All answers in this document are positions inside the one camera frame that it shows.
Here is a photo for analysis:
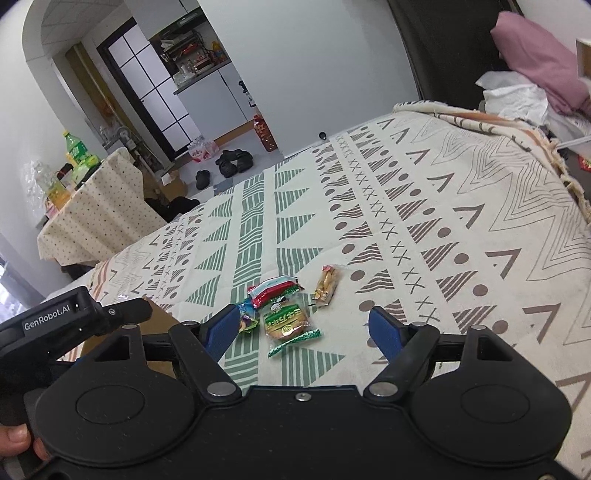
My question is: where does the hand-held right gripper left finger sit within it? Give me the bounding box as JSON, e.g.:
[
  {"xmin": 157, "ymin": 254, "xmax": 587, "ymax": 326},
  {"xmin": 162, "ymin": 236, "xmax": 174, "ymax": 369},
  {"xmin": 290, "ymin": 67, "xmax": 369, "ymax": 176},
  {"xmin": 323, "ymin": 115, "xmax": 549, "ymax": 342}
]
[{"xmin": 81, "ymin": 304, "xmax": 243, "ymax": 403}]

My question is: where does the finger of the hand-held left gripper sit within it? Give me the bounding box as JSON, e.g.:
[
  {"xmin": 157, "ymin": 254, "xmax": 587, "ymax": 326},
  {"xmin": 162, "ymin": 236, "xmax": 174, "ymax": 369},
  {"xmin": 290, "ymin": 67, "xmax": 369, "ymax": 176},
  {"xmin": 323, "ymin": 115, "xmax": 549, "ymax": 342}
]
[{"xmin": 98, "ymin": 298, "xmax": 154, "ymax": 330}]

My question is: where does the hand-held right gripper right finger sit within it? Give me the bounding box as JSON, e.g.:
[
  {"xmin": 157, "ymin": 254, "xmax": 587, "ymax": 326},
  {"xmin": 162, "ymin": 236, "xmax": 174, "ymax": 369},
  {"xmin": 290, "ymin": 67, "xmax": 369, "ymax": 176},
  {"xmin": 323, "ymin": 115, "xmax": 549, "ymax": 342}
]
[{"xmin": 364, "ymin": 307, "xmax": 522, "ymax": 403}]

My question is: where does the green and blue snack packet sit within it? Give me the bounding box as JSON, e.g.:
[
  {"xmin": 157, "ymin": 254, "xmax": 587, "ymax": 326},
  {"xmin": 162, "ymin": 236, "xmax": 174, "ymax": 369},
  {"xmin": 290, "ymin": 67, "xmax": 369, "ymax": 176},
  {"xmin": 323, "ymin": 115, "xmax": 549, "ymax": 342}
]
[{"xmin": 237, "ymin": 299, "xmax": 259, "ymax": 334}]

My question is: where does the brown cardboard box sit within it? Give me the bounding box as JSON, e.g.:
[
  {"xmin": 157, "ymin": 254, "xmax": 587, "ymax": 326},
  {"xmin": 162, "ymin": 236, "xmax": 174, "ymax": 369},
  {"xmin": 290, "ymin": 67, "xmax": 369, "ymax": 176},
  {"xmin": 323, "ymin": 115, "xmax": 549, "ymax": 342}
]
[{"xmin": 81, "ymin": 299, "xmax": 185, "ymax": 376}]

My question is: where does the green round cookie packet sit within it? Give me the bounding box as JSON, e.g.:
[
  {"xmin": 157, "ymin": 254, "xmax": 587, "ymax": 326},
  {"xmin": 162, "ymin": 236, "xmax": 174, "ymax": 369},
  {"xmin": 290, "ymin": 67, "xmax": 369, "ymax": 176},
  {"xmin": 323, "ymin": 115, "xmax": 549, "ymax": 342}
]
[{"xmin": 262, "ymin": 295, "xmax": 323, "ymax": 358}]

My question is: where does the red and green snack packet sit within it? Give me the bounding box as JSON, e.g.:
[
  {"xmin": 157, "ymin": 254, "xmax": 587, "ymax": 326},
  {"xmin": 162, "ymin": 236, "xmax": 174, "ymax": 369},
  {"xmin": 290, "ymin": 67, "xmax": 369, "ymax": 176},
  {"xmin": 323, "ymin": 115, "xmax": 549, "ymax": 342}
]
[{"xmin": 247, "ymin": 274, "xmax": 298, "ymax": 309}]

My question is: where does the clear tan nut bar packet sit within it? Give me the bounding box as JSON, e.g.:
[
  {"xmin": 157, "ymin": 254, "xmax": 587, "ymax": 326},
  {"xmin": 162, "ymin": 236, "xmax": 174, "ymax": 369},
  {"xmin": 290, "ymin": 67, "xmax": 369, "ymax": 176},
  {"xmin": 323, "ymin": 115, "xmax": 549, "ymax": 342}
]
[{"xmin": 311, "ymin": 264, "xmax": 341, "ymax": 306}]

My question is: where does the person's left hand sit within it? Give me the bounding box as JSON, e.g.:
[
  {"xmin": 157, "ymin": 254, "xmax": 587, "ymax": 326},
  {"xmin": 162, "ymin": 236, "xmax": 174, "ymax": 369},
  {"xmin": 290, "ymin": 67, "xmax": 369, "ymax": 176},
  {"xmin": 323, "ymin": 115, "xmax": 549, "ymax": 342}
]
[{"xmin": 0, "ymin": 424, "xmax": 49, "ymax": 463}]

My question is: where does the table with dotted tablecloth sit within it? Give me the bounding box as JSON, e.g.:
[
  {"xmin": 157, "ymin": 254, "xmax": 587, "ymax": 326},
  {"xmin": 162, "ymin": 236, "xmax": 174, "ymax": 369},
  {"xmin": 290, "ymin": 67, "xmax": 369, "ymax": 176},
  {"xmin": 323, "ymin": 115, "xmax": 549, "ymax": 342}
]
[{"xmin": 37, "ymin": 148, "xmax": 168, "ymax": 278}]

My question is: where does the patterned bed blanket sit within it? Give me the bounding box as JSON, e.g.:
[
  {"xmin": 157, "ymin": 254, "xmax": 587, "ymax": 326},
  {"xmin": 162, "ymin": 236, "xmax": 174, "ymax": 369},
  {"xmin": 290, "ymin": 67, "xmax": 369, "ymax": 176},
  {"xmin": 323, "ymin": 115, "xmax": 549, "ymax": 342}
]
[{"xmin": 90, "ymin": 99, "xmax": 591, "ymax": 416}]

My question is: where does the black bag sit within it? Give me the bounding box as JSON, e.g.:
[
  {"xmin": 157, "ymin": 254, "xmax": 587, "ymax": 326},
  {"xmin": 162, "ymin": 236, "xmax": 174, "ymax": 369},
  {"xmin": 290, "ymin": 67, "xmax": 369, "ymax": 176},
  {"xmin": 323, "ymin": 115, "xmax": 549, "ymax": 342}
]
[{"xmin": 145, "ymin": 196, "xmax": 200, "ymax": 222}]

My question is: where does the flat cardboard box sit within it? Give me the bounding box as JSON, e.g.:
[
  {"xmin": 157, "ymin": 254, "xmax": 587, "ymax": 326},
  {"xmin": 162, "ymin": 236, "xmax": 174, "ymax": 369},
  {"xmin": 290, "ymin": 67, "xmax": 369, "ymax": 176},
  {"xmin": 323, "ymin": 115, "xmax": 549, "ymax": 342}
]
[{"xmin": 154, "ymin": 171, "xmax": 188, "ymax": 199}]

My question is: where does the light green container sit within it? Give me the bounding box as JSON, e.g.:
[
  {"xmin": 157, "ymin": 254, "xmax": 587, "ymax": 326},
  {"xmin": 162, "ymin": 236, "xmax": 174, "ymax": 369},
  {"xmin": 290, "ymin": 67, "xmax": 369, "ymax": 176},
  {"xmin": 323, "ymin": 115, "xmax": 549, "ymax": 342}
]
[{"xmin": 71, "ymin": 156, "xmax": 101, "ymax": 186}]

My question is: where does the clear plastic bag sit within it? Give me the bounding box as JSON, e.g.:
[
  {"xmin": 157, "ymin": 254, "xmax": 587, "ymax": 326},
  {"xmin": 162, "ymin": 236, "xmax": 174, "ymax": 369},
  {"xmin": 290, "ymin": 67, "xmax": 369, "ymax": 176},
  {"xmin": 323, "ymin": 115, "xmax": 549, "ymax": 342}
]
[{"xmin": 19, "ymin": 159, "xmax": 55, "ymax": 217}]

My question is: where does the green soda bottle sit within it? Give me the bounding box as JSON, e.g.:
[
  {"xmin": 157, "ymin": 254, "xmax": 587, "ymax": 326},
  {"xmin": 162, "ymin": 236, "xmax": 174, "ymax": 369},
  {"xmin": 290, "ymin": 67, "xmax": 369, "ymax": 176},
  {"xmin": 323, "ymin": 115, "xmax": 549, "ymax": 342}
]
[{"xmin": 62, "ymin": 130, "xmax": 93, "ymax": 168}]

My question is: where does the pink and white package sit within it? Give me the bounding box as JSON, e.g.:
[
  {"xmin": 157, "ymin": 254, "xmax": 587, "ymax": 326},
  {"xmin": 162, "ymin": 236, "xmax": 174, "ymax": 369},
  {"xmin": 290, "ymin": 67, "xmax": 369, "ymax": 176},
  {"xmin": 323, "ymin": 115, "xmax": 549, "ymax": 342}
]
[{"xmin": 187, "ymin": 137, "xmax": 219, "ymax": 163}]

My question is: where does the red printed bag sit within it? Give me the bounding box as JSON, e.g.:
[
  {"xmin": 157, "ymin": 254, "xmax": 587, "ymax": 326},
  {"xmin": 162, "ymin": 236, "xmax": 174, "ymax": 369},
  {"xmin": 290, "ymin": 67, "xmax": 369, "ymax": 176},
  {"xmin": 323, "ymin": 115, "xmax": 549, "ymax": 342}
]
[{"xmin": 253, "ymin": 114, "xmax": 279, "ymax": 153}]

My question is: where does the black framed sliding door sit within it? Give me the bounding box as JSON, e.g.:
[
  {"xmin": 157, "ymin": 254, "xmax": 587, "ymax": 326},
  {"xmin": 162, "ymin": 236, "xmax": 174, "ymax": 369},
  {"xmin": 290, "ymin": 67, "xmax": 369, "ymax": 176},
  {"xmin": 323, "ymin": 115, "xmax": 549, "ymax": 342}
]
[{"xmin": 97, "ymin": 17, "xmax": 192, "ymax": 162}]

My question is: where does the white cabinet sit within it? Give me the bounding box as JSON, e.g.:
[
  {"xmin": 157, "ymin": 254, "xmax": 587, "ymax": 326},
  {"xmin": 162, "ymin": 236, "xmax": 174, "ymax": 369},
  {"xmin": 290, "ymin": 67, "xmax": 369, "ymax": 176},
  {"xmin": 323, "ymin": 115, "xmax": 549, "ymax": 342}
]
[{"xmin": 174, "ymin": 62, "xmax": 264, "ymax": 139}]

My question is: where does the white plastic bag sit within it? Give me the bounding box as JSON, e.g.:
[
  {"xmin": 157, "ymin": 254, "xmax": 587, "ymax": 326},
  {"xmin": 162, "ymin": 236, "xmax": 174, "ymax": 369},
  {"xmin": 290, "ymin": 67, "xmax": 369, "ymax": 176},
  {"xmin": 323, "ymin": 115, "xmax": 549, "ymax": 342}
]
[{"xmin": 475, "ymin": 71, "xmax": 550, "ymax": 125}]

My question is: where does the dark headboard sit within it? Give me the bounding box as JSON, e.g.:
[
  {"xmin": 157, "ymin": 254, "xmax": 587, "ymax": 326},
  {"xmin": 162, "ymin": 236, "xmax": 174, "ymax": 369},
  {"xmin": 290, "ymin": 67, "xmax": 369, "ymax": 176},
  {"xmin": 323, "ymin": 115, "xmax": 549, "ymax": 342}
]
[{"xmin": 387, "ymin": 0, "xmax": 522, "ymax": 112}]

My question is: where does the pink pillow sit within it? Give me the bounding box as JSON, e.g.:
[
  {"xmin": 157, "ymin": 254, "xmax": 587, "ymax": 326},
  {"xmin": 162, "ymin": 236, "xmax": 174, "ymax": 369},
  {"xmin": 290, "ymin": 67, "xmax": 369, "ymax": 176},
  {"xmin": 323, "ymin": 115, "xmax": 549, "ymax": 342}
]
[{"xmin": 490, "ymin": 11, "xmax": 591, "ymax": 116}]

